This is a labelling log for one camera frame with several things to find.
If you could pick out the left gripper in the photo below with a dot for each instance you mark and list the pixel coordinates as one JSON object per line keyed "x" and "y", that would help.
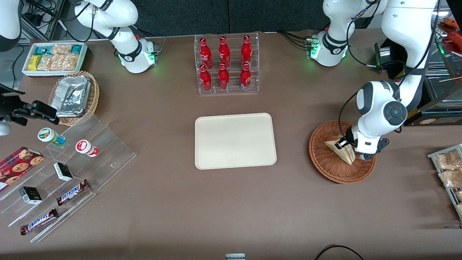
{"x": 348, "y": 139}

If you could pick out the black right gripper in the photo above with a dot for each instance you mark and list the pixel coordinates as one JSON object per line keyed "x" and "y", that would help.
{"x": 10, "y": 105}

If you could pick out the triangular sandwich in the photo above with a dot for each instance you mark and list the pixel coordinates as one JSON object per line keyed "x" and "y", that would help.
{"x": 345, "y": 157}

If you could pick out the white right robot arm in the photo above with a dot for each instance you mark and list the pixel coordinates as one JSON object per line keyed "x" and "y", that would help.
{"x": 124, "y": 39}

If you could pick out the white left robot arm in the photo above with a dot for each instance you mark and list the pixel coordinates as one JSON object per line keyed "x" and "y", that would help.
{"x": 408, "y": 25}

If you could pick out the brown round wicker basket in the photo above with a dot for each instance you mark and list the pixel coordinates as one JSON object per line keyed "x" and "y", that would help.
{"x": 325, "y": 162}

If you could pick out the light tan wicker basket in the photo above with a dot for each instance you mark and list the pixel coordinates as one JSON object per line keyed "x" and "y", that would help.
{"x": 94, "y": 94}

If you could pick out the cream plastic tray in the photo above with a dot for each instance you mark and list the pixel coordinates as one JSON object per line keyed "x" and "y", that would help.
{"x": 234, "y": 141}

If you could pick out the green lidded yogurt cup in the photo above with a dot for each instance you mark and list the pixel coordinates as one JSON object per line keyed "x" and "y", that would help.
{"x": 48, "y": 135}

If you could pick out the white plastic snack bin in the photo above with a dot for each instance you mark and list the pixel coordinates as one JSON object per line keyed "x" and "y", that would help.
{"x": 26, "y": 72}

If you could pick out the yellow snack packet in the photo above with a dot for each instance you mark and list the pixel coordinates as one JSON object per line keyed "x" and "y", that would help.
{"x": 34, "y": 62}

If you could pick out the red plaid cookie box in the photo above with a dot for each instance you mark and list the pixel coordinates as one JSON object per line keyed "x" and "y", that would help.
{"x": 18, "y": 166}

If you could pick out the clear nut snack bag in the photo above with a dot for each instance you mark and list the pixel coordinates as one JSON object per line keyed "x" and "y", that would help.
{"x": 57, "y": 62}
{"x": 61, "y": 50}

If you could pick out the red lidded yogurt cup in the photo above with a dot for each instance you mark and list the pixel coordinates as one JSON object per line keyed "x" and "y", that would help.
{"x": 85, "y": 147}

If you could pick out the teal snack packet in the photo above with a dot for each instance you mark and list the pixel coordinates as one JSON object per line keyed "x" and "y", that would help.
{"x": 44, "y": 50}
{"x": 76, "y": 49}

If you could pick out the small black carton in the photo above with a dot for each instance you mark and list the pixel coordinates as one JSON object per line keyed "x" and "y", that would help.
{"x": 30, "y": 195}
{"x": 63, "y": 172}

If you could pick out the clear acrylic stepped stand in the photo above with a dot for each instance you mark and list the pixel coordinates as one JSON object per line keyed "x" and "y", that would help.
{"x": 104, "y": 151}

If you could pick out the Snickers chocolate bar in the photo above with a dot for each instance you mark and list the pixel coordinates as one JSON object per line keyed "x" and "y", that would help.
{"x": 39, "y": 221}
{"x": 72, "y": 193}

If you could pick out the clear bagged pastry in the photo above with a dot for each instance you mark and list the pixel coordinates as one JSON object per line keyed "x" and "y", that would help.
{"x": 447, "y": 160}
{"x": 451, "y": 178}
{"x": 459, "y": 196}

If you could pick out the red cola bottle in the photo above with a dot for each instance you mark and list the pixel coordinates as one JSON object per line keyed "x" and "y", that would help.
{"x": 245, "y": 78}
{"x": 224, "y": 50}
{"x": 205, "y": 80}
{"x": 205, "y": 52}
{"x": 223, "y": 78}
{"x": 246, "y": 50}

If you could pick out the clear acrylic bottle rack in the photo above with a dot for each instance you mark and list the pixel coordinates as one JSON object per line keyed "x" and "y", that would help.
{"x": 232, "y": 90}

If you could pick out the small grey device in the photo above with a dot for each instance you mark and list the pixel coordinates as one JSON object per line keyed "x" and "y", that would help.
{"x": 235, "y": 256}

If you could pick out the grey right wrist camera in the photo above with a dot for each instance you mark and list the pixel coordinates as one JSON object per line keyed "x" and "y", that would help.
{"x": 3, "y": 129}

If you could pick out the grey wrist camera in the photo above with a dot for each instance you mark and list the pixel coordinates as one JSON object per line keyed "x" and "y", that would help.
{"x": 3, "y": 129}
{"x": 383, "y": 143}

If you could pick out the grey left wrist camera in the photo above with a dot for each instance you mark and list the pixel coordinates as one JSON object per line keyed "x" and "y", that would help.
{"x": 383, "y": 143}

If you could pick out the aluminium frame rack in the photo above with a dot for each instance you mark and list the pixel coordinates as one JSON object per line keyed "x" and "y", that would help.
{"x": 43, "y": 18}

